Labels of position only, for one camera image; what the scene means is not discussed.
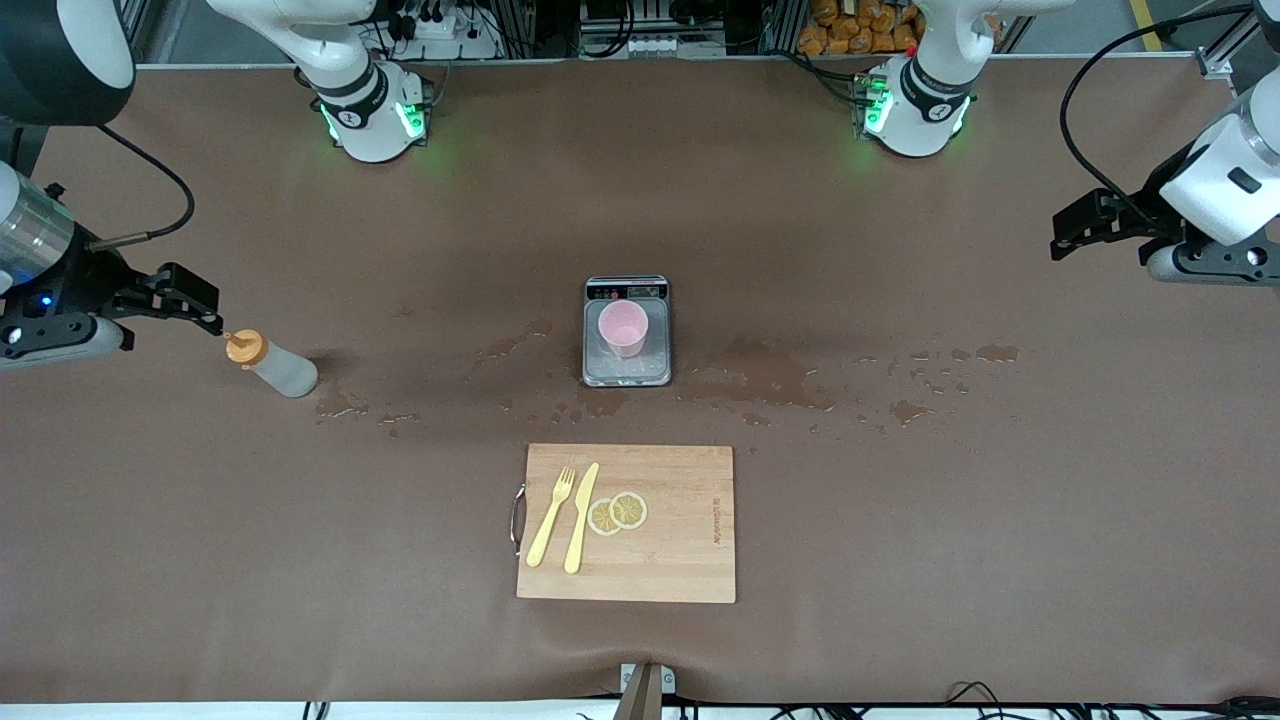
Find white connector block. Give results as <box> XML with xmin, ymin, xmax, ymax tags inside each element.
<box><xmin>626</xmin><ymin>35</ymin><xmax>727</xmax><ymax>59</ymax></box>

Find orange snack packets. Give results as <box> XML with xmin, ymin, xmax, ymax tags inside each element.
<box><xmin>797</xmin><ymin>0</ymin><xmax>921</xmax><ymax>56</ymax></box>

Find pink plastic cup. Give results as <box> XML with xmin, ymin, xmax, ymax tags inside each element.
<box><xmin>598</xmin><ymin>300</ymin><xmax>649</xmax><ymax>358</ymax></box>

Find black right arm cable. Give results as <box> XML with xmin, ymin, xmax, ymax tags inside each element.
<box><xmin>88</xmin><ymin>122</ymin><xmax>195</xmax><ymax>251</ymax></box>

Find squeeze bottle with orange cap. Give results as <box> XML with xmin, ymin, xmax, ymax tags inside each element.
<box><xmin>225</xmin><ymin>330</ymin><xmax>319</xmax><ymax>399</ymax></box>

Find metal table edge bracket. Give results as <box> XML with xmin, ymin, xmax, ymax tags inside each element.
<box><xmin>612</xmin><ymin>662</ymin><xmax>677</xmax><ymax>720</ymax></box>

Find wooden cutting board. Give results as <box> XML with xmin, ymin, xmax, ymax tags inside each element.
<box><xmin>510</xmin><ymin>444</ymin><xmax>738</xmax><ymax>605</ymax></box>

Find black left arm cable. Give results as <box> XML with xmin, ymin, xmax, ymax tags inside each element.
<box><xmin>1060</xmin><ymin>0</ymin><xmax>1256</xmax><ymax>226</ymax></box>

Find yellow plastic knife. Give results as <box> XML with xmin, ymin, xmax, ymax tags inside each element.
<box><xmin>563</xmin><ymin>462</ymin><xmax>601</xmax><ymax>576</ymax></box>

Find silver digital kitchen scale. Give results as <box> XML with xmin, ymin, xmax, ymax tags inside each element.
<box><xmin>582</xmin><ymin>276</ymin><xmax>673</xmax><ymax>389</ymax></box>

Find aluminium frame rail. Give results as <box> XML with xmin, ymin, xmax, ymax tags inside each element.
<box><xmin>1195</xmin><ymin>5</ymin><xmax>1259</xmax><ymax>83</ymax></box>

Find brown table mat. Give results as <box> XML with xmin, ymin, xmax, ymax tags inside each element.
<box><xmin>0</xmin><ymin>55</ymin><xmax>1280</xmax><ymax>706</ymax></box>

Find yellow plastic fork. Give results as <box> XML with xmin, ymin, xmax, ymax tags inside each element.
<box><xmin>526</xmin><ymin>466</ymin><xmax>577</xmax><ymax>569</ymax></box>

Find white power strip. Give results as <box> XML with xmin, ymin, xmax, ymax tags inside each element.
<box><xmin>385</xmin><ymin>0</ymin><xmax>501</xmax><ymax>61</ymax></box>

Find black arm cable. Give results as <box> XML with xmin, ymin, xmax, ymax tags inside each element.
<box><xmin>88</xmin><ymin>122</ymin><xmax>195</xmax><ymax>251</ymax></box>
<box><xmin>1060</xmin><ymin>0</ymin><xmax>1256</xmax><ymax>226</ymax></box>

